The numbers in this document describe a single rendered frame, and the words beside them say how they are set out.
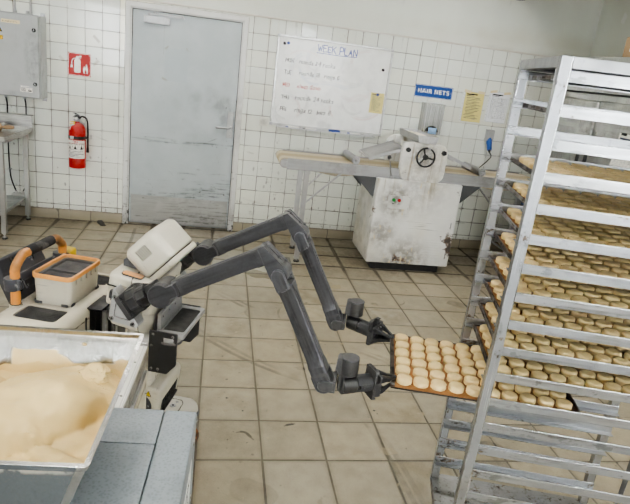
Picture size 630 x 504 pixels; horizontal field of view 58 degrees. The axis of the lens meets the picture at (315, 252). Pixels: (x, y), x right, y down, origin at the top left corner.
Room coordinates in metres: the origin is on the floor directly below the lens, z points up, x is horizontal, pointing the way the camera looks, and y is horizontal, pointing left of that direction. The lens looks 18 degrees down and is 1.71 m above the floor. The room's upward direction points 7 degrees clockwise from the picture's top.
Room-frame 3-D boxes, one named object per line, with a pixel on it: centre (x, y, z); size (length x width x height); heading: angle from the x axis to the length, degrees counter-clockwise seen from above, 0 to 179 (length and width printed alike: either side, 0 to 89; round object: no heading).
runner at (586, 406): (1.98, -0.92, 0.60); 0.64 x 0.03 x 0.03; 85
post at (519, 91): (2.03, -0.62, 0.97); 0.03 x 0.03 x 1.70; 85
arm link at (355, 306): (2.08, -0.16, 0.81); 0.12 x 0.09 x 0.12; 87
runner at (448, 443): (1.98, -0.92, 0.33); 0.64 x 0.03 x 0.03; 85
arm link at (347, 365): (1.61, -0.12, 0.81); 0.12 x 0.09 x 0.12; 84
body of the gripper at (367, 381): (1.63, -0.21, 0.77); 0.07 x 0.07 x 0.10; 25
